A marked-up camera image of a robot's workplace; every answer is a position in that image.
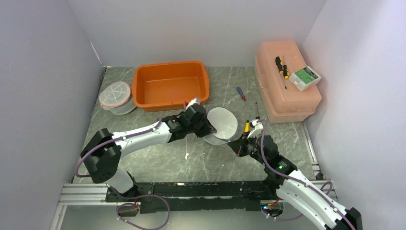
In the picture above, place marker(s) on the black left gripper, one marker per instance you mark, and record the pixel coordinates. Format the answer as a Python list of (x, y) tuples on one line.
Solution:
[(209, 128)]

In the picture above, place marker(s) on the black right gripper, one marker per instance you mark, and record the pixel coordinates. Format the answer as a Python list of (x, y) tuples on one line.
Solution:
[(238, 145)]

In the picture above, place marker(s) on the white mesh blue-zip laundry bag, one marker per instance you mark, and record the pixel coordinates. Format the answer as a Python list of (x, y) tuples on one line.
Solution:
[(225, 123)]

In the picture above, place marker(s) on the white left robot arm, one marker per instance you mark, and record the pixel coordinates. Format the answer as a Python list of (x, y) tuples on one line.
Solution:
[(100, 158)]

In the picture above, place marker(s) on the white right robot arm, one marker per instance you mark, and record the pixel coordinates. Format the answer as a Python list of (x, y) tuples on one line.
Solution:
[(287, 182)]

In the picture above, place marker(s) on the white mesh pink-zip laundry bag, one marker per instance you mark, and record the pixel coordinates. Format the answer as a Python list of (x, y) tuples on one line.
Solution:
[(117, 98)]

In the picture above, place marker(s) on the small yellow black screwdriver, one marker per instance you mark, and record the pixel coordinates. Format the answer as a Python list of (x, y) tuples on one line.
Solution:
[(247, 126)]

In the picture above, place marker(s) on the black yellow screwdriver on table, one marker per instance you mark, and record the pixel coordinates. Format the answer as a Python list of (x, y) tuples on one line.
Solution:
[(257, 111)]

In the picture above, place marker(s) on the blue red screwdriver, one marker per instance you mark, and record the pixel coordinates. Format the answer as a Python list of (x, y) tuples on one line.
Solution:
[(240, 92)]

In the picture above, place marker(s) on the orange plastic tub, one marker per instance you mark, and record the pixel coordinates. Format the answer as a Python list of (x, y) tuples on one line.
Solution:
[(166, 86)]

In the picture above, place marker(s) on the thin black yellow screwdriver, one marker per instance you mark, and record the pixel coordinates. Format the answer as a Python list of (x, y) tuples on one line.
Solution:
[(285, 72)]

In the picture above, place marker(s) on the translucent pink storage box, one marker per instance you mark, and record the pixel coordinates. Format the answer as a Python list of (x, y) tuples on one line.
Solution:
[(283, 101)]

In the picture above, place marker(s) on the large black yellow screwdriver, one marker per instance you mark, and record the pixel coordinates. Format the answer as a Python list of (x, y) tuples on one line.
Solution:
[(279, 64)]

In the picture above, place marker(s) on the white green small box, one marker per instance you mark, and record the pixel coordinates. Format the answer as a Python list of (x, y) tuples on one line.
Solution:
[(304, 78)]

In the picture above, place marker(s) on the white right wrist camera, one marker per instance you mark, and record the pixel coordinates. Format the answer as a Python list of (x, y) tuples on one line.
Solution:
[(257, 128)]

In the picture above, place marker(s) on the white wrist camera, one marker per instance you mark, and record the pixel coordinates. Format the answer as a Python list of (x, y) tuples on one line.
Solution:
[(187, 104), (257, 128)]

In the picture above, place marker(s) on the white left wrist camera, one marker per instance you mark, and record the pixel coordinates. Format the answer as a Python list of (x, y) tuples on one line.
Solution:
[(187, 104)]

